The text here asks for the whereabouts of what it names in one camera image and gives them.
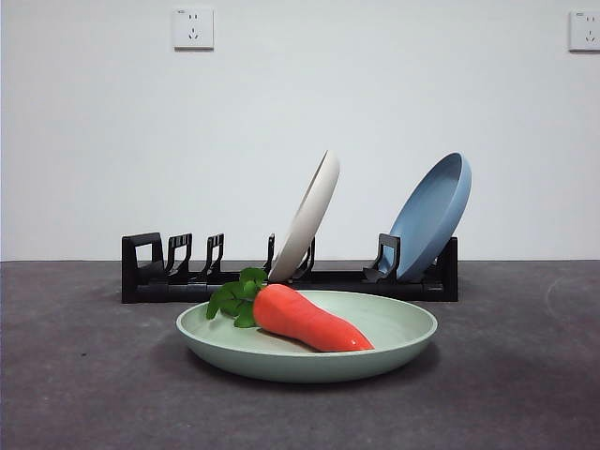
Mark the beige plate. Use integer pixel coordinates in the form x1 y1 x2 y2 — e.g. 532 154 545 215
267 149 341 285

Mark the white wall socket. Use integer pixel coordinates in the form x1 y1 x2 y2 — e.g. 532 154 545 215
567 9 600 53
172 7 216 52

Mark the orange carrot with green leaves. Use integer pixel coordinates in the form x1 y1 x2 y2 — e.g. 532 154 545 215
206 266 376 353

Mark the black plate rack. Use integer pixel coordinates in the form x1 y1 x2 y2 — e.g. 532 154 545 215
120 232 460 305

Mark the green plate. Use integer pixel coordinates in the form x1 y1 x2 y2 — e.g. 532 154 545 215
175 289 440 385

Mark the blue plate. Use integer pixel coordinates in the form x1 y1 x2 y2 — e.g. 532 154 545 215
387 151 473 283

